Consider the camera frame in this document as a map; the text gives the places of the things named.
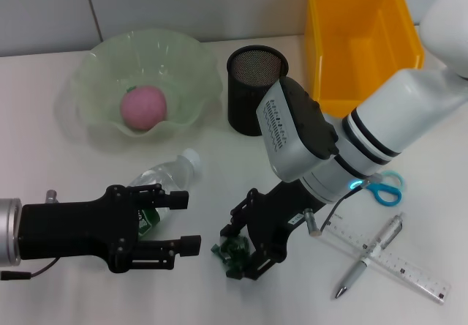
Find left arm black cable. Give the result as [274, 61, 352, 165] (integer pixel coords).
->
[0, 257, 59, 281]

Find blue scissors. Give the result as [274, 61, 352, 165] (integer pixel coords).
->
[365, 169, 407, 207]

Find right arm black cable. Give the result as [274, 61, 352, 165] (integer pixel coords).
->
[305, 180, 370, 238]

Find white silver ballpoint pen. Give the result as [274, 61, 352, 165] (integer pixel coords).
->
[334, 213, 405, 300]

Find clear plastic water bottle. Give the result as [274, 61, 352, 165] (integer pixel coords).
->
[126, 148, 204, 238]

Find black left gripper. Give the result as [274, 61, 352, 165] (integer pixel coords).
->
[18, 184, 191, 273]

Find black mesh pen holder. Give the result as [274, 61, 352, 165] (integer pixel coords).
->
[225, 45, 290, 138]

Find pink peach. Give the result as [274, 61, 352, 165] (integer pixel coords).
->
[120, 85, 169, 132]

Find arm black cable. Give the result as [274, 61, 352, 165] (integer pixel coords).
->
[305, 180, 370, 238]
[0, 257, 59, 281]

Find transparent plastic ruler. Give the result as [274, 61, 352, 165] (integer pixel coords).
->
[321, 213, 453, 306]

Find green glass fruit bowl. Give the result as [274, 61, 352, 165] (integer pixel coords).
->
[56, 27, 226, 145]

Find yellow plastic bin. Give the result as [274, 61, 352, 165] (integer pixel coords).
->
[305, 0, 426, 119]

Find green plastic wrapper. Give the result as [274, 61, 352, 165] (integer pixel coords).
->
[211, 235, 253, 271]

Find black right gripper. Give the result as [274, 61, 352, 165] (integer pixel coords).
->
[219, 180, 325, 282]

